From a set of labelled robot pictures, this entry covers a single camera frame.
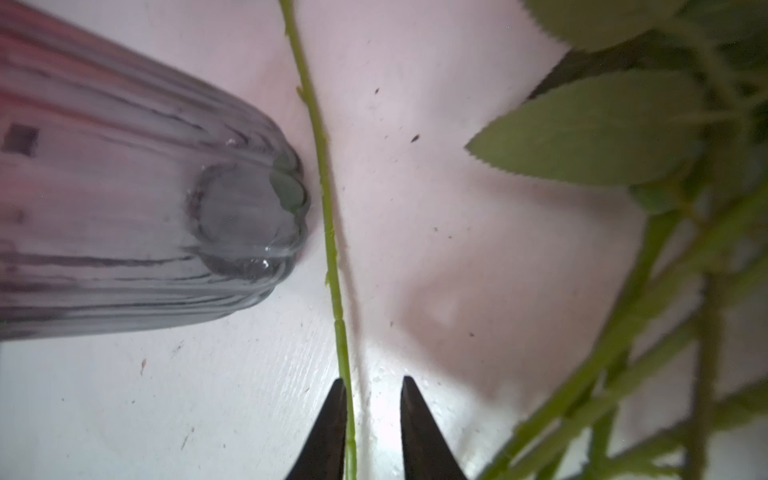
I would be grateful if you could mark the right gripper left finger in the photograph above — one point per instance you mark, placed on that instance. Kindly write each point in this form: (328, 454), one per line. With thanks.
(322, 455)

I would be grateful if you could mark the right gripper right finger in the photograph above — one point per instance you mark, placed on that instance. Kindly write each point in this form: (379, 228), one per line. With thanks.
(426, 454)

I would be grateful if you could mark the white green-tinged rose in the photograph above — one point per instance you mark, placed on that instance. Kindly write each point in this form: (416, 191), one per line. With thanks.
(307, 94)

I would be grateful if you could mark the red grey glass vase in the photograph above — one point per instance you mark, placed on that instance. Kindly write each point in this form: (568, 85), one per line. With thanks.
(133, 195)

